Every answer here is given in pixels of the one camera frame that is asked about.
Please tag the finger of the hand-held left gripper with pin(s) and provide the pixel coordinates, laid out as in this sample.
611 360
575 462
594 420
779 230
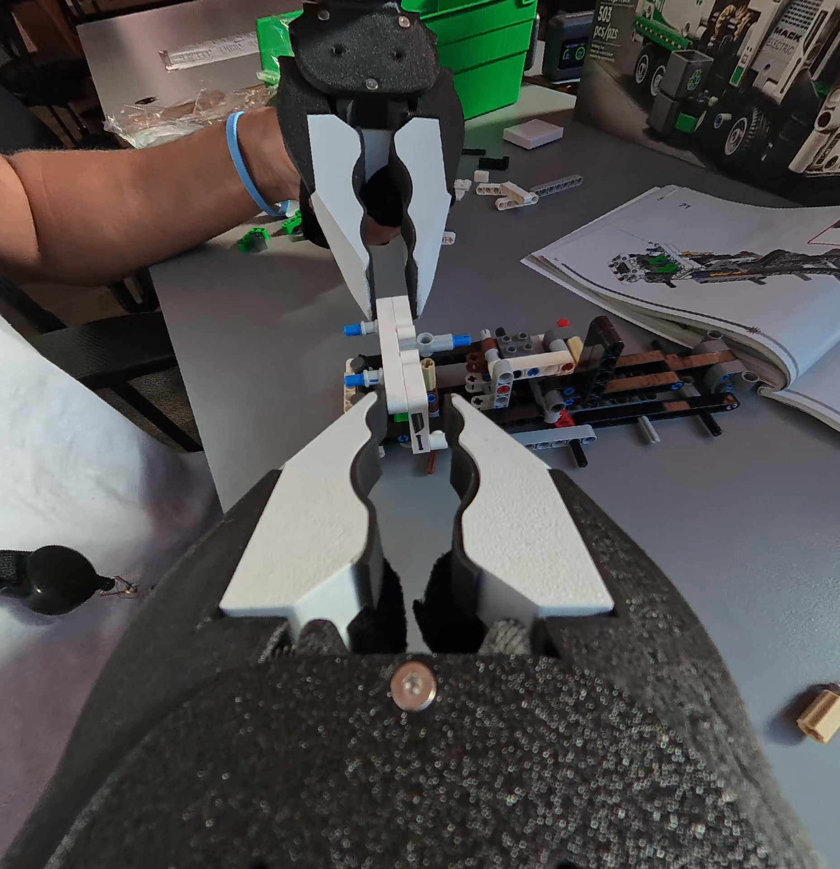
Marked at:
332 176
430 176

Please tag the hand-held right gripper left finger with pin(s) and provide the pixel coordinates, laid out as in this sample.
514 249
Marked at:
304 536

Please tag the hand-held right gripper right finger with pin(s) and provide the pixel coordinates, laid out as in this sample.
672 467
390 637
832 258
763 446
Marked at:
528 543

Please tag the lego truck chassis model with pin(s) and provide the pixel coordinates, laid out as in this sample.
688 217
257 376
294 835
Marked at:
406 380

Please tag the person's left forearm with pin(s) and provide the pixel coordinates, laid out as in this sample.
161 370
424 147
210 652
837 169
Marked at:
121 203

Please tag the white short lego beam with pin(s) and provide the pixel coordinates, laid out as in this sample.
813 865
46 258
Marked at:
488 189

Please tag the green lego piece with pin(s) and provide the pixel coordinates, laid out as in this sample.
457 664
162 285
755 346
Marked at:
292 222
254 240

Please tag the black angled lego piece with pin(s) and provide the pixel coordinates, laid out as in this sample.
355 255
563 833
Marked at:
493 163

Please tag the white angled lego beam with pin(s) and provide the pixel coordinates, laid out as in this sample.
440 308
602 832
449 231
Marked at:
518 195

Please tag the white square lego plate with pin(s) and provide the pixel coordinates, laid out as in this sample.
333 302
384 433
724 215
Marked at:
532 134

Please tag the grey lego beam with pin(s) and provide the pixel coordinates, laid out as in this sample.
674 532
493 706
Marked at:
559 184

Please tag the lego instruction booklet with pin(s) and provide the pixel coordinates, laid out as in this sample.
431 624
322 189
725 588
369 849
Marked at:
698 231

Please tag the lego set box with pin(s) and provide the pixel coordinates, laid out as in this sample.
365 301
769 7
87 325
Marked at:
732 81

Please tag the tan lego connector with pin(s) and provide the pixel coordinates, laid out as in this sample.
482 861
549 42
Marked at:
824 716

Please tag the person's left hand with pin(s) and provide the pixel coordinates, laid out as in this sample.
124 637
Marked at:
274 156

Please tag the blue wristband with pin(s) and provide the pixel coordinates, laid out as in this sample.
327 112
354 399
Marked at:
247 173

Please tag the green plastic bin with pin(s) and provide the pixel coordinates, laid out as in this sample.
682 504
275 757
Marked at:
488 68
274 41

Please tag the clear plastic bag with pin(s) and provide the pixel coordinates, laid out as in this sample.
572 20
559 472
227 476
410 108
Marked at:
182 117

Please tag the dark device with screen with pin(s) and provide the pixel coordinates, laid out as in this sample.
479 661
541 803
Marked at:
566 54

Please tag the grey flat box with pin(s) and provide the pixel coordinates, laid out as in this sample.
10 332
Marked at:
121 74

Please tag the person's white shirt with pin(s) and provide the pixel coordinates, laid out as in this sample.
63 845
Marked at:
67 475

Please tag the black badge reel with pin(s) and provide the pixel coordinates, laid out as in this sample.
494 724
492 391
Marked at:
60 580

